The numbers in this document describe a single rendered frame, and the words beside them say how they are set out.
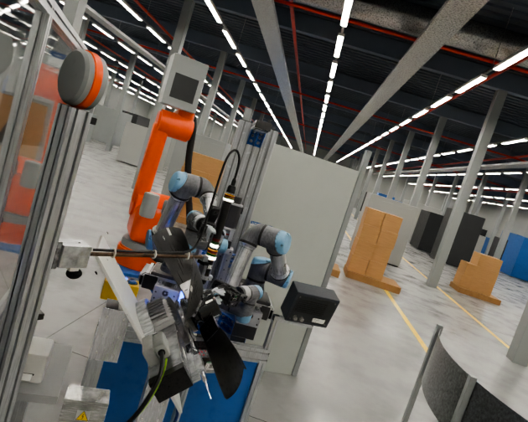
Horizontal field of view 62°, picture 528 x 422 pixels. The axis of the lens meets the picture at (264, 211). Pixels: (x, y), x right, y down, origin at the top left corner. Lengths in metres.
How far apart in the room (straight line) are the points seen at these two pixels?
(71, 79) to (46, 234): 0.43
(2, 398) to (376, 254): 9.00
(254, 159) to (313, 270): 1.63
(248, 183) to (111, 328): 1.37
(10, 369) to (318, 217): 2.93
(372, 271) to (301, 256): 6.19
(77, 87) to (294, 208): 2.80
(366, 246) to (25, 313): 8.92
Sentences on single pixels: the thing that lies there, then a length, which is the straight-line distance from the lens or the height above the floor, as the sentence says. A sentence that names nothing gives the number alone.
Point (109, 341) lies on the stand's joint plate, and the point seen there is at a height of 1.03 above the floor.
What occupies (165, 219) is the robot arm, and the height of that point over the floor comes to 1.36.
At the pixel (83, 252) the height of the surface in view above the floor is 1.39.
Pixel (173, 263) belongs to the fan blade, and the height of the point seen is 1.33.
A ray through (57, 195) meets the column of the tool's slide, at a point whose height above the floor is 1.56.
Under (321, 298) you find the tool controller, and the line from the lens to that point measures 2.41.
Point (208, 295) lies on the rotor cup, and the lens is 1.78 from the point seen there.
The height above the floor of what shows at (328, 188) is 1.77.
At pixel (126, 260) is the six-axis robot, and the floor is 0.13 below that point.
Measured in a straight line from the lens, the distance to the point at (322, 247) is 4.02.
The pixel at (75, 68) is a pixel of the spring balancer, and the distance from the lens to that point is 1.33.
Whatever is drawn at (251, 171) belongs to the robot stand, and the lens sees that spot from 2.73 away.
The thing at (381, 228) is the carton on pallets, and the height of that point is 1.25.
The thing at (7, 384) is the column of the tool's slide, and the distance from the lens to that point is 1.56.
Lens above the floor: 1.81
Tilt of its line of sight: 6 degrees down
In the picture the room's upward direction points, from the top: 18 degrees clockwise
